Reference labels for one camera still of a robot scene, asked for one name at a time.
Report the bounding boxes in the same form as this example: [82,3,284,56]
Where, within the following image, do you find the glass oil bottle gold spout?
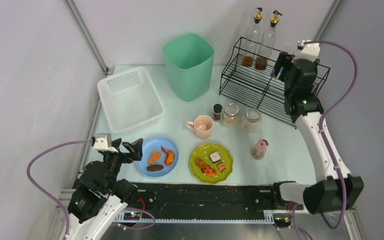
[241,7,263,67]

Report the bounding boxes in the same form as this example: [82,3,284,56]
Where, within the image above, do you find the clear bottle blue label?
[275,47,295,82]

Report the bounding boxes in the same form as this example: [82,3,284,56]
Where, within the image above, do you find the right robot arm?
[272,51,364,214]

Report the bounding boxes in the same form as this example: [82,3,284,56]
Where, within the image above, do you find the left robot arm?
[63,133,144,240]

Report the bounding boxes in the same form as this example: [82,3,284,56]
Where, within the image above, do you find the blue round plate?
[135,136,179,178]

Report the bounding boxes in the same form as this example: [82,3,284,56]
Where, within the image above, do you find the orange fried food piece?
[148,151,162,165]

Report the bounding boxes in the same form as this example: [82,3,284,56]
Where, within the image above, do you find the dark brown sea cucumber toy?
[146,164,164,172]

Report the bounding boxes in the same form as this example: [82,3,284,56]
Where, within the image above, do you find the orange chicken wing toy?
[161,147,175,167]

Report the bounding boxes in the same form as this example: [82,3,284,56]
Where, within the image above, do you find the white plastic perforated basket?
[97,66,165,135]

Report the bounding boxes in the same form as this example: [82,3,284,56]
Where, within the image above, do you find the open glass jar right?
[241,108,262,133]

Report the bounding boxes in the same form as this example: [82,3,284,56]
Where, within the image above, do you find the open glass jar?
[241,108,262,133]
[222,103,239,127]

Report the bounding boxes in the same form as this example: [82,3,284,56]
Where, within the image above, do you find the green scalloped plate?
[189,142,234,185]

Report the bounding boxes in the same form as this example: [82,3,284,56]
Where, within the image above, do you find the pink ceramic mug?
[186,115,214,140]

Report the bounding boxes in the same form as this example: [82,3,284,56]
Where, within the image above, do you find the orange grilled fish toy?
[194,158,217,177]

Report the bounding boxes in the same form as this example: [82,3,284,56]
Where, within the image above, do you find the open glass jar left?
[222,103,239,127]

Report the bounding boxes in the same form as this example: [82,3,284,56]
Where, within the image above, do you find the pink-lid spice shaker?
[250,139,269,160]

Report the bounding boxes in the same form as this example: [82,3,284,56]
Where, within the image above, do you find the small black-lid spice jar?
[213,103,223,122]

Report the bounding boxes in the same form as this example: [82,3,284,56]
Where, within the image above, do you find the black white sushi cube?
[209,151,221,164]

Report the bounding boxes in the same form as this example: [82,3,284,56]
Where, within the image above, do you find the pink bacon strips toy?
[217,162,227,173]

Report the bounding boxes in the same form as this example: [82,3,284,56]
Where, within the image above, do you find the green plastic waste bin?
[162,33,215,102]

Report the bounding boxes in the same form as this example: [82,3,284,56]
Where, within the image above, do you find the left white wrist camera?
[91,133,114,152]

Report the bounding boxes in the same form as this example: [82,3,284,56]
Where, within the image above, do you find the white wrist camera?
[291,40,321,63]
[91,133,114,152]

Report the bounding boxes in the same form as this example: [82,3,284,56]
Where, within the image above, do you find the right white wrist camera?
[291,40,321,63]

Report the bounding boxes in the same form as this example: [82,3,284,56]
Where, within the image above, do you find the black wire two-tier rack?
[219,37,330,127]

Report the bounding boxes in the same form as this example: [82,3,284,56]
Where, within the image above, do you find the right aluminium frame post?
[313,0,344,41]

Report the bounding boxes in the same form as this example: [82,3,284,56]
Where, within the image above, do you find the aluminium frame post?
[313,0,344,41]
[63,0,109,76]

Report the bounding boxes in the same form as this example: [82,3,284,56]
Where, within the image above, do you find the left aluminium frame post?
[63,0,109,76]

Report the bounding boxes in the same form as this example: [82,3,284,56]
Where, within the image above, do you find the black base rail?
[136,182,293,222]

